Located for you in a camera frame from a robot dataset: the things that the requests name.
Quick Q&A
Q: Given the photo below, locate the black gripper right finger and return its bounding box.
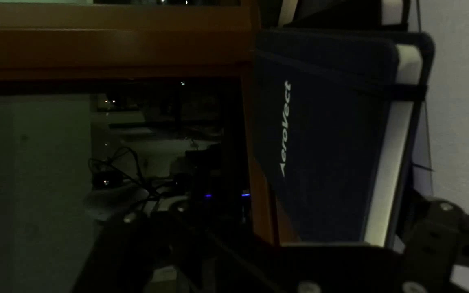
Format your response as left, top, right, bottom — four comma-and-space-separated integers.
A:
402, 196, 469, 293

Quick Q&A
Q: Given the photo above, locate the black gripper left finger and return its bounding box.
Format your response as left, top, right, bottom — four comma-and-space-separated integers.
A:
70, 201, 280, 293

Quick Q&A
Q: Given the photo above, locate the navy notebook with white print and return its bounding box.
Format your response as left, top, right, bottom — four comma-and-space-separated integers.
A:
252, 29, 436, 248

